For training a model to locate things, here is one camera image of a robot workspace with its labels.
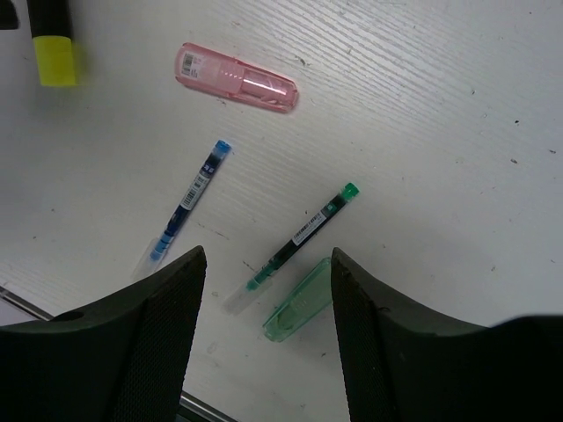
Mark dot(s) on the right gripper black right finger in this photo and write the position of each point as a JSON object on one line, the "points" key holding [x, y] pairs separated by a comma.
{"points": [[403, 361]]}

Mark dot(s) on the pink translucent eraser case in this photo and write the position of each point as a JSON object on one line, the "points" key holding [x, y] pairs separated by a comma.
{"points": [[223, 76]]}

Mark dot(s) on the green gel pen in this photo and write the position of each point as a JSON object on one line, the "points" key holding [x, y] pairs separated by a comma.
{"points": [[261, 280]]}

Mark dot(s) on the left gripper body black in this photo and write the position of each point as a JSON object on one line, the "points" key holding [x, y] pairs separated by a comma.
{"points": [[8, 15]]}

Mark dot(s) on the blue gel pen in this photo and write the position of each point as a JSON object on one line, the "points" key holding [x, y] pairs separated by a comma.
{"points": [[158, 247]]}

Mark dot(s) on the yellow capped black highlighter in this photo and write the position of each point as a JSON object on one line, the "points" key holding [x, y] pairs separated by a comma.
{"points": [[52, 35]]}

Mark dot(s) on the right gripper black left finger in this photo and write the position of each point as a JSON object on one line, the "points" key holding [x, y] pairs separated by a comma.
{"points": [[120, 358]]}

